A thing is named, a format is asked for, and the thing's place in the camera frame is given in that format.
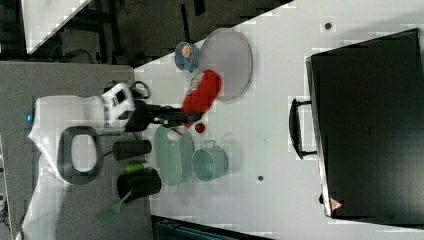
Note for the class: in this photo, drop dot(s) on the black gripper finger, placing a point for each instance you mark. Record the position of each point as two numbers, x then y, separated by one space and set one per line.
159 110
174 122

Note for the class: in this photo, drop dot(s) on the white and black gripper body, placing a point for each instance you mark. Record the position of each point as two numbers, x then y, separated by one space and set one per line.
125 109

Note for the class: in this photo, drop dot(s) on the red plush ketchup bottle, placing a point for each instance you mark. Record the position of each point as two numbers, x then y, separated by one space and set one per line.
203 91

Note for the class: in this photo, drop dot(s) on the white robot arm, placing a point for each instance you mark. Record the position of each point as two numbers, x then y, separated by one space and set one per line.
66 131

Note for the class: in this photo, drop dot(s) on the small black cup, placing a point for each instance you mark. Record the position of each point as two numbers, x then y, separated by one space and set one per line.
129 149

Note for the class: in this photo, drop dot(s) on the blue bowl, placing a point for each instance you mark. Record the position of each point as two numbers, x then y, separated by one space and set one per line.
186 64

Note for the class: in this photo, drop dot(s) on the green marker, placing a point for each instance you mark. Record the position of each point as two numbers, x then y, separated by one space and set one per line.
135 167

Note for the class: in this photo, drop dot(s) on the green mug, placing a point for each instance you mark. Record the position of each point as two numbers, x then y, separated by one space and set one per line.
210 161

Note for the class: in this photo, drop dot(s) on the large black cup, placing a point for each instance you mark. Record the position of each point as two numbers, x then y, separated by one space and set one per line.
138 185

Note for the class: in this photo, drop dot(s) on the orange slice toy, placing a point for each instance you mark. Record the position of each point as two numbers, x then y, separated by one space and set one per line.
186 51

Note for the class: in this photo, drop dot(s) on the purple round plate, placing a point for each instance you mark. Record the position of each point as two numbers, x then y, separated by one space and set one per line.
228 53

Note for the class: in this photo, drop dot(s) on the green spatula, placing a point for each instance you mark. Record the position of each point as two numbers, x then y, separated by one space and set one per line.
111 212

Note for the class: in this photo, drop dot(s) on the black toaster oven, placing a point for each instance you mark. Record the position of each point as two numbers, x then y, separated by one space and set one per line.
367 111

